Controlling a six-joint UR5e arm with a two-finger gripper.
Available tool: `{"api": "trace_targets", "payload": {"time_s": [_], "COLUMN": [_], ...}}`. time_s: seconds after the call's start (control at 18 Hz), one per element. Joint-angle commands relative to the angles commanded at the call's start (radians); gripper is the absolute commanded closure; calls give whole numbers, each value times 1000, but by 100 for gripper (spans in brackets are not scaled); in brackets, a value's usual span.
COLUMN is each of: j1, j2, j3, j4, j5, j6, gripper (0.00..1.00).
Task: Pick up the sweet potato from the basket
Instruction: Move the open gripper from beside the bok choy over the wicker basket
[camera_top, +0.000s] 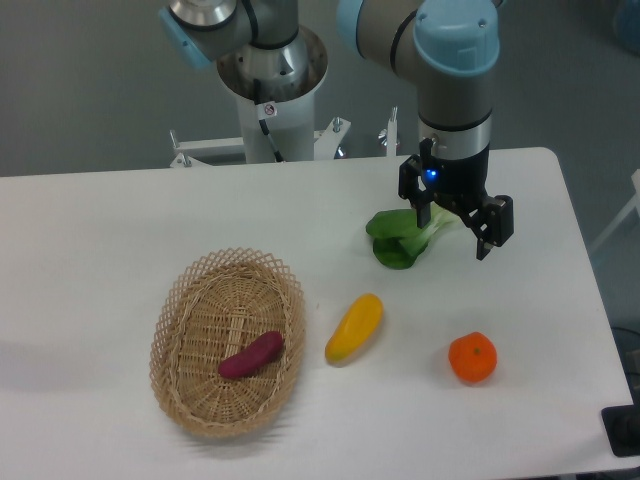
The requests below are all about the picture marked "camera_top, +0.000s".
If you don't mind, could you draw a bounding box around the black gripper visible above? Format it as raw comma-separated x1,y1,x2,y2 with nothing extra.
398,139,514,261

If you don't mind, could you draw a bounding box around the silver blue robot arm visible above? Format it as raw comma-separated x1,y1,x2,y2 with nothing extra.
159,1,514,259

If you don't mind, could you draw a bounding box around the purple sweet potato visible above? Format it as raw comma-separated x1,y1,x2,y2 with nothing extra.
218,331,284,379

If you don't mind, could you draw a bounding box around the oval woven wicker basket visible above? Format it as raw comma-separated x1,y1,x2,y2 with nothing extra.
150,248,305,438

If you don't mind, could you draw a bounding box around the green bok choy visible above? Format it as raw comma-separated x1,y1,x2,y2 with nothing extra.
365,204,459,270

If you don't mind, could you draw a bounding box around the yellow mango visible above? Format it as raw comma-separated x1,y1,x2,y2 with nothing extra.
324,293,384,365

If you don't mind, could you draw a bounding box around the orange tangerine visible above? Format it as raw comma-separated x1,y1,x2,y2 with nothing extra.
448,332,498,384

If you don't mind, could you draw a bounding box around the black box at table edge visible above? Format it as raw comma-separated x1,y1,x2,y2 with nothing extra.
601,404,639,458

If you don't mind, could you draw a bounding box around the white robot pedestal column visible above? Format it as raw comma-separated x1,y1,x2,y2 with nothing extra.
216,26,328,138

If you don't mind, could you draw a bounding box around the white frame at right edge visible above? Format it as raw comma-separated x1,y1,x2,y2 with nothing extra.
588,170,640,257

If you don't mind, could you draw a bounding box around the black cable on pedestal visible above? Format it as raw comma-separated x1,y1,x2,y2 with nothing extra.
252,79,285,164

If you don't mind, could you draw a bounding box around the white metal base frame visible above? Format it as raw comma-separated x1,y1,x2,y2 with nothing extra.
168,106,401,169

